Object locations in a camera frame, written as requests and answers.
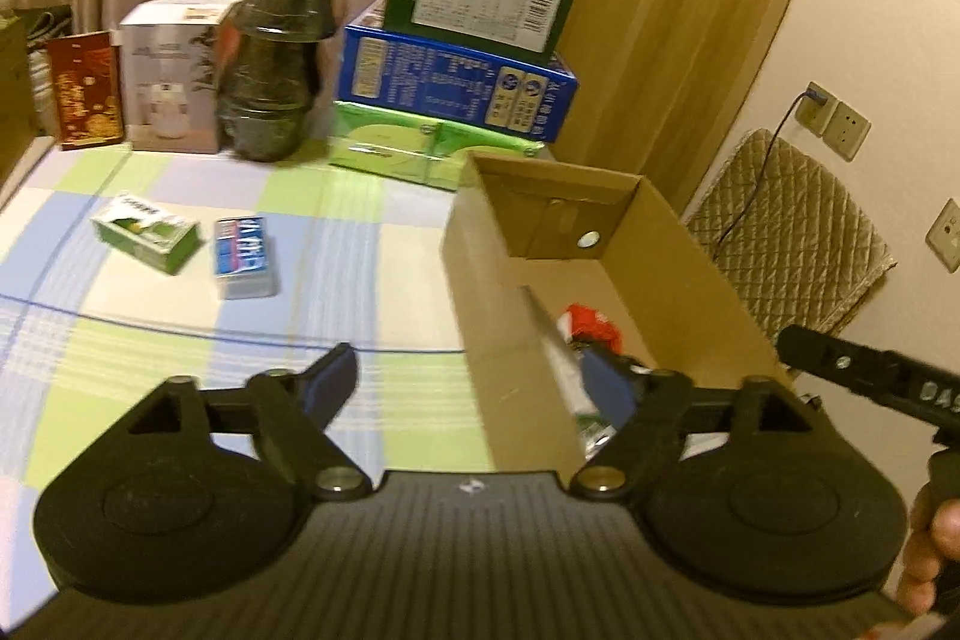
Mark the white humidifier box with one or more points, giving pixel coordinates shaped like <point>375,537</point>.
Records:
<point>169,85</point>

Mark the brown cardboard box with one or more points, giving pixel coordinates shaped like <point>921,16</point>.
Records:
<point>675,265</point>

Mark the green tissue pack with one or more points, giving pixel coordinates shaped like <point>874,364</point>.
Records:
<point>405,149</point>

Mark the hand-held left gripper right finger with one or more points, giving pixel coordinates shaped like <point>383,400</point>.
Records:
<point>607,385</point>

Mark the small green white box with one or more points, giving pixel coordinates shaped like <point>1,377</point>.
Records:
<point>146,231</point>

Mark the wall socket with plug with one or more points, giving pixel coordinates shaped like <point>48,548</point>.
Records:
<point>814,111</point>

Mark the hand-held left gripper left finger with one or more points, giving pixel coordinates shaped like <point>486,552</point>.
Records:
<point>334,377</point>

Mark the person's right hand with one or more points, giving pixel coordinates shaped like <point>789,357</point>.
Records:
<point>926,550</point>

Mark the large brown carton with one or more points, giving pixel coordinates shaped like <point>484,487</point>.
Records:
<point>15,100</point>

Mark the dark green ceramic jar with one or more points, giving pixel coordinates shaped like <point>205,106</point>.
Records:
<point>270,78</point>

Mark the blue carton box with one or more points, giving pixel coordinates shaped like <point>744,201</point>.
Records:
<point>450,85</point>

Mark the white green medicine box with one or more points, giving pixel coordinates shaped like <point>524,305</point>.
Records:
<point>594,434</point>

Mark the quilted beige chair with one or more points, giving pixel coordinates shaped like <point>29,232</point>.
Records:
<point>802,227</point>

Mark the red gift box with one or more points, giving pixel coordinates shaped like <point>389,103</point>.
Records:
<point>86,93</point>

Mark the checkered cloth desktop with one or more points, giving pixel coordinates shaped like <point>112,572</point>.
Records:
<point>150,347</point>

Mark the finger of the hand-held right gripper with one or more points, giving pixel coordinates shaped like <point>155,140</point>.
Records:
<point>832,362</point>

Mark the beige wall socket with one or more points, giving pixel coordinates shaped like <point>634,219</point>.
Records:
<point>946,235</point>
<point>847,132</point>

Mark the golden curtain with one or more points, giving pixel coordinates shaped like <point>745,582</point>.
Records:
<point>690,10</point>

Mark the red snack packet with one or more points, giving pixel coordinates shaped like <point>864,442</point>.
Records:
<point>592,321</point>

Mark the white medicine box blue logo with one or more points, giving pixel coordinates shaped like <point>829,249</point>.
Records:
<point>574,385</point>

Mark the blue tissue pack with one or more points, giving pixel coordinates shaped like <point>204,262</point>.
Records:
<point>244,257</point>

